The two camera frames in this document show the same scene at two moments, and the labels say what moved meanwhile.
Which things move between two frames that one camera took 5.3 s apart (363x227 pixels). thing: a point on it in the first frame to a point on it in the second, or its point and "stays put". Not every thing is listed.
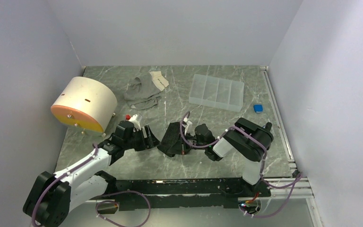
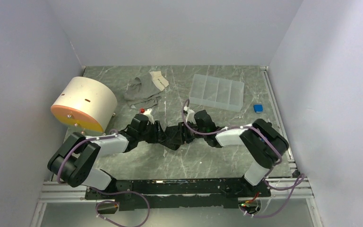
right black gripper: [184, 149] to [186, 139]
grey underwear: [143, 90] stays put
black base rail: [215, 193] stays put
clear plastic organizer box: [217, 92] stays put
